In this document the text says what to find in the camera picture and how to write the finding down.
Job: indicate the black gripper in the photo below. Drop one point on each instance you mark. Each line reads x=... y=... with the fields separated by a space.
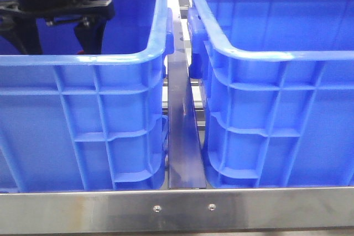
x=19 y=25

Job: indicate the large blue bin left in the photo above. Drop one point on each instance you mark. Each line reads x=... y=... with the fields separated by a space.
x=72 y=122

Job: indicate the large blue bin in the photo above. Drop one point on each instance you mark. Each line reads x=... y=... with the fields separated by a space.
x=277 y=89
x=72 y=122

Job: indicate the dark metal divider bar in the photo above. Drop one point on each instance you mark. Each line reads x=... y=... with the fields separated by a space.
x=186 y=169

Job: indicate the large blue bin right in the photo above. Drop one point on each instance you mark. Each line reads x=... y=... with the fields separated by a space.
x=277 y=89

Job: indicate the metal roller conveyor frame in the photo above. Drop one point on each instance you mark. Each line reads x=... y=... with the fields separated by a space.
x=184 y=6

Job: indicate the stainless steel front rail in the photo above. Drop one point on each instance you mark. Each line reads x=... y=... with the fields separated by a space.
x=177 y=210

